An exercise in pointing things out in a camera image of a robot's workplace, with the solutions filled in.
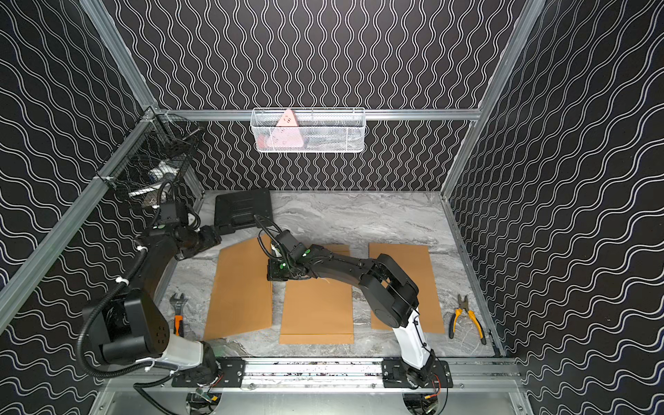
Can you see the white object in black basket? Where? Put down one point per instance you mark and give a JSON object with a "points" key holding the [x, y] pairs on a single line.
{"points": [[146, 194]]}

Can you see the white wire mesh basket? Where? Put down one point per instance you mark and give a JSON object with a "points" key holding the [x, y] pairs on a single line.
{"points": [[324, 130]]}

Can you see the black plastic tool case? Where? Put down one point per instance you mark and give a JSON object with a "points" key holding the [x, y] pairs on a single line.
{"points": [[234, 211]]}

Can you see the brown file bag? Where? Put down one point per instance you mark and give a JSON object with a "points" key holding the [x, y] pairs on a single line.
{"points": [[416, 263], [242, 298], [317, 311]]}

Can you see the pink triangular board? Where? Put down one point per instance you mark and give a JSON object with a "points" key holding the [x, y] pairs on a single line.
{"points": [[286, 135]]}

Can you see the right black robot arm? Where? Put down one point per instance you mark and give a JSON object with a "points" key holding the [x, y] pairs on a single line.
{"points": [[391, 294]]}

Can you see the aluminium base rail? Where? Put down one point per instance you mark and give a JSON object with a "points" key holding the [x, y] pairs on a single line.
{"points": [[363, 376]]}

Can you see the orange handled tool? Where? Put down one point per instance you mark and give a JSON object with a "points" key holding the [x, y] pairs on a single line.
{"points": [[177, 302]]}

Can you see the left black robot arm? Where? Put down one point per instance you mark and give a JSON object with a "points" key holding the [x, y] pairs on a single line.
{"points": [[125, 331]]}

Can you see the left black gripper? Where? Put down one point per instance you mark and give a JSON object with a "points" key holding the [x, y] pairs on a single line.
{"points": [[228, 220]]}

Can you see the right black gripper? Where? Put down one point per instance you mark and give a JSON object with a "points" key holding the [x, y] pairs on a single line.
{"points": [[271, 272]]}

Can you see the black wire mesh basket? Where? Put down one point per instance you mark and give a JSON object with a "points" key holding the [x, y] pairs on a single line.
{"points": [[169, 138]]}

